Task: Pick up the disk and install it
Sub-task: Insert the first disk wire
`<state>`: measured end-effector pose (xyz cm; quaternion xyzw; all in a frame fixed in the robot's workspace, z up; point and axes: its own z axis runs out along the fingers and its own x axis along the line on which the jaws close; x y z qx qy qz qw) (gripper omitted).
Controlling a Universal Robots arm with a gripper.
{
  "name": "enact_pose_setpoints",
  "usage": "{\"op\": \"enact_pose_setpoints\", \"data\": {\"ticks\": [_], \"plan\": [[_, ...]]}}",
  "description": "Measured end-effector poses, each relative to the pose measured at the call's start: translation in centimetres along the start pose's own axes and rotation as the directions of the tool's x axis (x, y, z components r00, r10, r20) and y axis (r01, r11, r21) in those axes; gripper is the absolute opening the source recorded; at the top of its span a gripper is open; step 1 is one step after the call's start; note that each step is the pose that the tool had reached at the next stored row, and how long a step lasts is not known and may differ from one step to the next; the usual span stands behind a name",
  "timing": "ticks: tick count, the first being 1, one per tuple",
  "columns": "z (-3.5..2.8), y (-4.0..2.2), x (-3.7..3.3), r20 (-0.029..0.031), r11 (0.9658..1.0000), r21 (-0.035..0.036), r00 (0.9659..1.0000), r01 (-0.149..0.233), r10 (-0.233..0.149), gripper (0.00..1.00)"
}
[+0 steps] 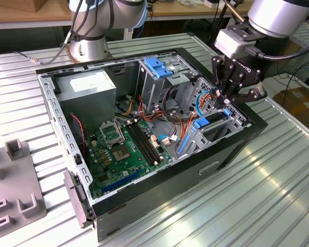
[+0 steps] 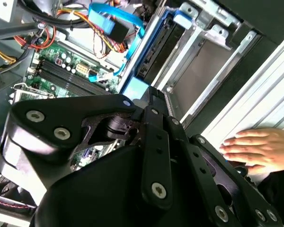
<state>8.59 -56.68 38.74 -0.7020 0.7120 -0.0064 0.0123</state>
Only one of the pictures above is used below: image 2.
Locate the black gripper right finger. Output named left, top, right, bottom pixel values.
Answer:
left=167, top=116, right=284, bottom=227

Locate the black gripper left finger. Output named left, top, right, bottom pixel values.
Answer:
left=0, top=86, right=175, bottom=210

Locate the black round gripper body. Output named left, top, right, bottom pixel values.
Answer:
left=29, top=141, right=228, bottom=227

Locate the small round black tool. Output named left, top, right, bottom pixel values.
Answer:
left=223, top=158, right=249, bottom=178

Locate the orange red disk power wire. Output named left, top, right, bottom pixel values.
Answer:
left=56, top=9, right=130, bottom=54

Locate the hard disk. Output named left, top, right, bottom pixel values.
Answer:
left=118, top=7, right=199, bottom=101

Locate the person bare hand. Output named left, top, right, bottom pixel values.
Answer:
left=219, top=128, right=284, bottom=175

